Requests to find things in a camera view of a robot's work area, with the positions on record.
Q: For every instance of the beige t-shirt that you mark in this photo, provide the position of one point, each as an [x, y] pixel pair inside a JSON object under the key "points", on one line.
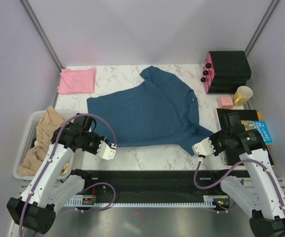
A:
{"points": [[50, 121]]}

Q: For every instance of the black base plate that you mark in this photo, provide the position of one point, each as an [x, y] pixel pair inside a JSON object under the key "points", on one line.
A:
{"points": [[145, 186]]}

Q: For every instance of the white slotted cable duct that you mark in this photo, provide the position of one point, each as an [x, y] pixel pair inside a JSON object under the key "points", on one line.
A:
{"points": [[79, 201]]}

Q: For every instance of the yellow mug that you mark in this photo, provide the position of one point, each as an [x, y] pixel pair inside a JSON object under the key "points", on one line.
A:
{"points": [[242, 95]]}

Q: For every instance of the blue illustrated book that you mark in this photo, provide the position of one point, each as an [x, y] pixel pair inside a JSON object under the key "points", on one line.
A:
{"points": [[261, 127]]}

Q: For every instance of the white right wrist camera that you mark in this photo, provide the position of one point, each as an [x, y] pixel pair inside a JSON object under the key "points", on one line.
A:
{"points": [[203, 149]]}

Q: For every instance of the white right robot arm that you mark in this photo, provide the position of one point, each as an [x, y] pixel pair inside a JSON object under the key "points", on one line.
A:
{"points": [[266, 210]]}

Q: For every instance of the aluminium frame rail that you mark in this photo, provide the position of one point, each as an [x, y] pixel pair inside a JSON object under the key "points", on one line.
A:
{"points": [[41, 33], [261, 26]]}

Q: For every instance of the white plastic basket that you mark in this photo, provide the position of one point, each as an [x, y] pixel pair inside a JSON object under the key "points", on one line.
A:
{"points": [[29, 138]]}

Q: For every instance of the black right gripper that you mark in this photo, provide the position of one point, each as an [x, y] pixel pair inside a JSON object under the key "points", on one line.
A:
{"points": [[212, 139]]}

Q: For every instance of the blue t-shirt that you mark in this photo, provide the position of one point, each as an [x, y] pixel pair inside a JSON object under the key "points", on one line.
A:
{"points": [[162, 110]]}

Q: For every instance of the pink folded t-shirt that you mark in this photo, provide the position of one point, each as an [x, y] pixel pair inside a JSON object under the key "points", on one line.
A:
{"points": [[77, 82]]}

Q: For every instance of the aluminium frame rail right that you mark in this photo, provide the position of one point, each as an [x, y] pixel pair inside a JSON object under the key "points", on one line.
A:
{"points": [[261, 26]]}

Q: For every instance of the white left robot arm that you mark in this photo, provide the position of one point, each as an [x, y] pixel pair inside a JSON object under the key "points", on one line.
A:
{"points": [[37, 206]]}

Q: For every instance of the black pink drawer organizer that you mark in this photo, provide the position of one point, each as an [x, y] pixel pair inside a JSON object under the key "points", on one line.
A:
{"points": [[224, 71]]}

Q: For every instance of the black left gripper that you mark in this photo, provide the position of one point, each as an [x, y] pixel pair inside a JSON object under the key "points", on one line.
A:
{"points": [[98, 138]]}

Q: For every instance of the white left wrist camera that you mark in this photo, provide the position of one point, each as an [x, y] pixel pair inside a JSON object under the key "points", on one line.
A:
{"points": [[106, 150]]}

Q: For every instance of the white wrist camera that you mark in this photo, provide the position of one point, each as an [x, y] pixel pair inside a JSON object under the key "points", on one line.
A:
{"points": [[203, 149], [106, 150]]}

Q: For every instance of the pink power socket cube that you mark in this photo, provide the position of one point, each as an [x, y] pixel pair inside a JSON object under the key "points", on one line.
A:
{"points": [[225, 102]]}

